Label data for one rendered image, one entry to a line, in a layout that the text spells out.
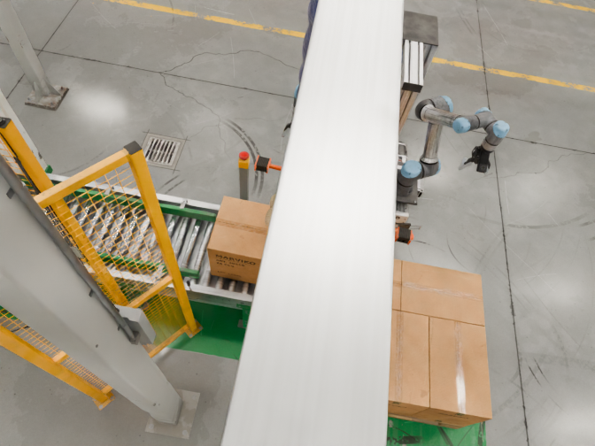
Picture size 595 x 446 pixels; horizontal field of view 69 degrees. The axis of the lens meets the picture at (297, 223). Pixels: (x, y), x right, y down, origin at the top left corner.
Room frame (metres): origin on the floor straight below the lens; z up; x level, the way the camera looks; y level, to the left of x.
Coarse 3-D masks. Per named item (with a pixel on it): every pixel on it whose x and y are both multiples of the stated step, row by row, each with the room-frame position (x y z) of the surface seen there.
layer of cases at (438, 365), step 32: (416, 288) 1.37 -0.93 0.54; (448, 288) 1.42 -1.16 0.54; (480, 288) 1.47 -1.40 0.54; (416, 320) 1.14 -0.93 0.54; (448, 320) 1.18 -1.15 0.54; (480, 320) 1.23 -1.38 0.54; (416, 352) 0.92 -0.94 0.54; (448, 352) 0.96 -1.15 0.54; (480, 352) 1.00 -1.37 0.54; (416, 384) 0.71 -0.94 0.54; (448, 384) 0.75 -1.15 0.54; (480, 384) 0.79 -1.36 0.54; (416, 416) 0.59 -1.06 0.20; (448, 416) 0.59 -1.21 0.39; (480, 416) 0.60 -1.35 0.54
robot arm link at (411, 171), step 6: (408, 162) 1.88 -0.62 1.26; (414, 162) 1.89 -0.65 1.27; (402, 168) 1.84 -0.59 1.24; (408, 168) 1.83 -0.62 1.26; (414, 168) 1.84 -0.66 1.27; (420, 168) 1.84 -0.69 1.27; (402, 174) 1.82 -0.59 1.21; (408, 174) 1.80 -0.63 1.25; (414, 174) 1.80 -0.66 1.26; (420, 174) 1.83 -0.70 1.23; (402, 180) 1.81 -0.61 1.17; (408, 180) 1.79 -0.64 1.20; (414, 180) 1.81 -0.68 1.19
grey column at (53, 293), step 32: (0, 160) 0.39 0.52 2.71; (0, 192) 0.37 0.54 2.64; (0, 224) 0.33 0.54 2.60; (32, 224) 0.38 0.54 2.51; (0, 256) 0.28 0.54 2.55; (32, 256) 0.33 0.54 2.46; (64, 256) 0.39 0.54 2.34; (0, 288) 0.26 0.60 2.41; (32, 288) 0.28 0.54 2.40; (64, 288) 0.33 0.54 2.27; (96, 288) 0.39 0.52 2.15; (32, 320) 0.26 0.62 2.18; (64, 320) 0.28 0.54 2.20; (96, 320) 0.34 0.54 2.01; (96, 352) 0.27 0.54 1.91; (128, 352) 0.35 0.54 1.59; (128, 384) 0.27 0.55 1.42; (160, 384) 0.37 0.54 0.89; (160, 416) 0.27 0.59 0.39; (192, 416) 0.34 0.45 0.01
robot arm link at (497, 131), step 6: (498, 120) 1.72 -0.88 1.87; (492, 126) 1.70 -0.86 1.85; (498, 126) 1.68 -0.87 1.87; (504, 126) 1.68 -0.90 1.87; (486, 132) 1.70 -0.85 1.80; (492, 132) 1.67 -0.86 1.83; (498, 132) 1.65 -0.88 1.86; (504, 132) 1.65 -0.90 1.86; (486, 138) 1.68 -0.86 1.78; (492, 138) 1.66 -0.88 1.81; (498, 138) 1.65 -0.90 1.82; (492, 144) 1.65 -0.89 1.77
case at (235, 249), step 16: (224, 208) 1.47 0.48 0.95; (240, 208) 1.50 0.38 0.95; (256, 208) 1.52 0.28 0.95; (224, 224) 1.36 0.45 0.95; (240, 224) 1.38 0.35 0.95; (256, 224) 1.40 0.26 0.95; (224, 240) 1.25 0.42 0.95; (240, 240) 1.27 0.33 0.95; (256, 240) 1.29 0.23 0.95; (208, 256) 1.17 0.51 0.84; (224, 256) 1.17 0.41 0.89; (240, 256) 1.17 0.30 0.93; (256, 256) 1.18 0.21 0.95; (224, 272) 1.17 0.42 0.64; (240, 272) 1.17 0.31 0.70; (256, 272) 1.17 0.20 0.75
